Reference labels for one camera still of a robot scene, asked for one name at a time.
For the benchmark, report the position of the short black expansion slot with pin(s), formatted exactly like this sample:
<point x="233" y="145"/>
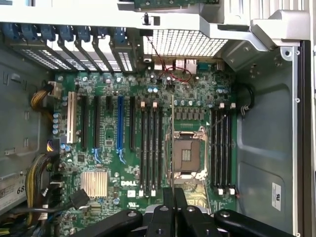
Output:
<point x="109" y="103"/>

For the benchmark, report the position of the grey open PC case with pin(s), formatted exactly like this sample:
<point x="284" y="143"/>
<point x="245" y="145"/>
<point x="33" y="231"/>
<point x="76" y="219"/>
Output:
<point x="266" y="123"/>

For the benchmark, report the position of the silver finned heat sink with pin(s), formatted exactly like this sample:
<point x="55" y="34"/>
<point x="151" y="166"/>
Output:
<point x="94" y="184"/>

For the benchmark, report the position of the long black expansion slot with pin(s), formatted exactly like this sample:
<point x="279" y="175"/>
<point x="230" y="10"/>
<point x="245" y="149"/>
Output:
<point x="84" y="123"/>
<point x="132" y="123"/>
<point x="96" y="123"/>

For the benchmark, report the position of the blue card retention clip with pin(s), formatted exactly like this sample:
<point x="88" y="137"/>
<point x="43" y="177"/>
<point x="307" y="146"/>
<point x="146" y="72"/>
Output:
<point x="121" y="34"/>
<point x="84" y="33"/>
<point x="66" y="32"/>
<point x="11" y="32"/>
<point x="48" y="32"/>
<point x="29" y="32"/>

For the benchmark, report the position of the metal socket cover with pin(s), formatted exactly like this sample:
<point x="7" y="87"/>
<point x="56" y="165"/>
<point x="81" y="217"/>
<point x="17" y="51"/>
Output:
<point x="190" y="178"/>

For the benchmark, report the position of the thin metal locking lever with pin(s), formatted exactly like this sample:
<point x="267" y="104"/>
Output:
<point x="217" y="122"/>
<point x="207" y="197"/>

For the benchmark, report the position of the green motherboard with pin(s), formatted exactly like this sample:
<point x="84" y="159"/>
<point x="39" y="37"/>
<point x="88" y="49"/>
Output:
<point x="113" y="160"/>

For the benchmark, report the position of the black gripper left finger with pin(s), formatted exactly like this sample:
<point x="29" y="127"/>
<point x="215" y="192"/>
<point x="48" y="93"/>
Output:
<point x="163" y="222"/>

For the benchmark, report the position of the metal CPU socket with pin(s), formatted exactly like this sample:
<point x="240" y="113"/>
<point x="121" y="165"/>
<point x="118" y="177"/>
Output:
<point x="188" y="153"/>

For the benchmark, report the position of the white expansion slot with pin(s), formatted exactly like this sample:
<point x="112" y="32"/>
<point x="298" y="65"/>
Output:
<point x="72" y="118"/>

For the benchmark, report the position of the grey power supply unit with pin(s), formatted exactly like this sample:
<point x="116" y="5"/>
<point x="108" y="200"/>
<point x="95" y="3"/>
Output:
<point x="12" y="192"/>

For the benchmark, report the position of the RAM slot black clips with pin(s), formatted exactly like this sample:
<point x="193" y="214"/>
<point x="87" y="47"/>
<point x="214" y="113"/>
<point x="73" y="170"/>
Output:
<point x="160" y="148"/>
<point x="226" y="148"/>
<point x="148" y="148"/>
<point x="214" y="148"/>

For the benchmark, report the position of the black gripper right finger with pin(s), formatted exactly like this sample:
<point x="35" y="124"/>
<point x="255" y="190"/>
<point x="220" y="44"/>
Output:
<point x="190" y="222"/>

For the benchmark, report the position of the blue expansion slot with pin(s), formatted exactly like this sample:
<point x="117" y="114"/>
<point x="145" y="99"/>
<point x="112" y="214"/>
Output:
<point x="120" y="123"/>

